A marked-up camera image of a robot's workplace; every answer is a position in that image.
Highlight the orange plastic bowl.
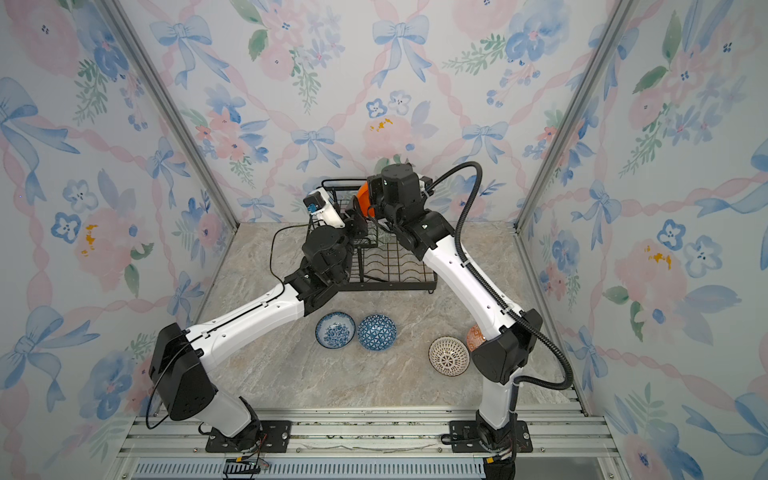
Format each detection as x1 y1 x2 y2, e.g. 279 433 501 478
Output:
355 182 376 219

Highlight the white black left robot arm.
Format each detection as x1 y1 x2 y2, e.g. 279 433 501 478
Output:
149 210 367 442

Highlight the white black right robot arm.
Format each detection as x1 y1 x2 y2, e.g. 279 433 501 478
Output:
366 162 540 452

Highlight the blue floral ceramic bowl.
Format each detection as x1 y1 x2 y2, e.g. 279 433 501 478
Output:
315 312 356 350

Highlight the blue geometric patterned bowl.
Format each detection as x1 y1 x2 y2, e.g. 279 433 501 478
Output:
357 314 397 352

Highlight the white brown lattice bowl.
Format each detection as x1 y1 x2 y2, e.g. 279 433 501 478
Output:
428 336 470 377

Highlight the red patterned ceramic bowl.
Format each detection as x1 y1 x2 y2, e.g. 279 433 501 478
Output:
465 324 486 353

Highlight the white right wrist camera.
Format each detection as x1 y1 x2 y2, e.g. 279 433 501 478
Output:
419 176 434 197

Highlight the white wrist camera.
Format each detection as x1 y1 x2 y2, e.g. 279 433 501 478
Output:
303 187 345 229
419 176 434 197

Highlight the black wire dish rack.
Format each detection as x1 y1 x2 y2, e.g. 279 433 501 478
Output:
306 178 438 294

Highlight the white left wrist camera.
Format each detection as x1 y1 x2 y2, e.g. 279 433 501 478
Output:
303 187 345 229

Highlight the aluminium front rail frame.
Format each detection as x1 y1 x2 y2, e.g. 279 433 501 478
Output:
106 391 629 479

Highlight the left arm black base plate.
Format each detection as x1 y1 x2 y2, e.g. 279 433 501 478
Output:
205 420 293 453

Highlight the black corrugated cable conduit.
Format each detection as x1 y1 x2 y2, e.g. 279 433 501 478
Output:
424 160 575 392

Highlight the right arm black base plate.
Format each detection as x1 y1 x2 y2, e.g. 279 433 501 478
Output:
441 418 534 455

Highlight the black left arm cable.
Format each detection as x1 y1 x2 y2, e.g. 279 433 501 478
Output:
145 224 319 430

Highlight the left aluminium corner post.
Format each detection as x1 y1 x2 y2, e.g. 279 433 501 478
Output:
95 0 239 230

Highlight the aluminium corner post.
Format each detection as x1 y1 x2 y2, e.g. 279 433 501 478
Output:
95 0 239 230
514 0 636 235

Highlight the right aluminium corner post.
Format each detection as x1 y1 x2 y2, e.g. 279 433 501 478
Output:
514 0 636 235

